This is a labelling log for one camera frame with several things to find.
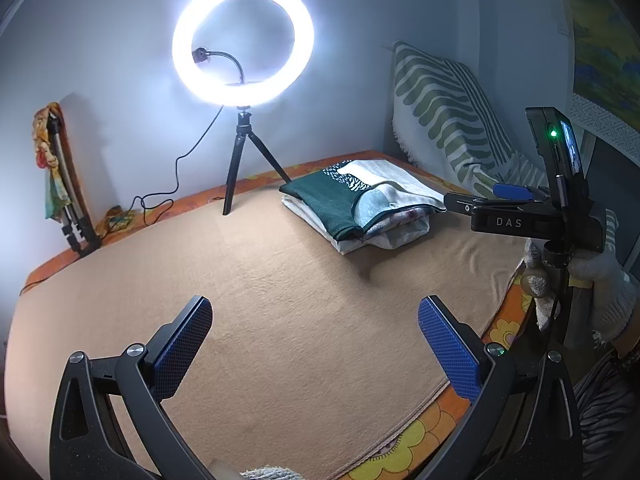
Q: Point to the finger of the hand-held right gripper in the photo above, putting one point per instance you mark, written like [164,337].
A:
[462,202]
[510,191]

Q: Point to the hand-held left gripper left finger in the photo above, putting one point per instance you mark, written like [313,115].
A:
[182,345]

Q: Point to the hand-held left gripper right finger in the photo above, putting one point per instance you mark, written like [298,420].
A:
[450,355]

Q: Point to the white fleece garment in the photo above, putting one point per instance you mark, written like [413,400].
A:
[405,182]

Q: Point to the stack of cloths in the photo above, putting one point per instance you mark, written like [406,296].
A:
[325,195]

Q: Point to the person's right hand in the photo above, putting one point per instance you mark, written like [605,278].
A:
[607,280]

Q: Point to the folded white shirt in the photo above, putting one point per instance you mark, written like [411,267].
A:
[400,232]

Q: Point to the green striped white pillow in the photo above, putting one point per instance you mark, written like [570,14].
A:
[450,110]

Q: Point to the beige blanket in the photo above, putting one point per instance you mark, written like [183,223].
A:
[300,310]

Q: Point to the small crumpled floral cloth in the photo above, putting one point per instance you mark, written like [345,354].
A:
[117,220]

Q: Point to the folded black stand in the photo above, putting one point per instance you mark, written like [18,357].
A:
[75,225]

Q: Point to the person's striped clothing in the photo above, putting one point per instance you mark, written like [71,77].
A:
[610,410]

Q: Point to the black tripod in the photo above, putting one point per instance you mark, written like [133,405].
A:
[240,145]

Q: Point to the orange floral scarf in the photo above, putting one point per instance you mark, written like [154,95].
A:
[45,160]

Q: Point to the black gooseneck phone holder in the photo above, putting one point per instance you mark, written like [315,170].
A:
[235,62]

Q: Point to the framed wall picture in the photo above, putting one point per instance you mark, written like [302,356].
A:
[605,60]

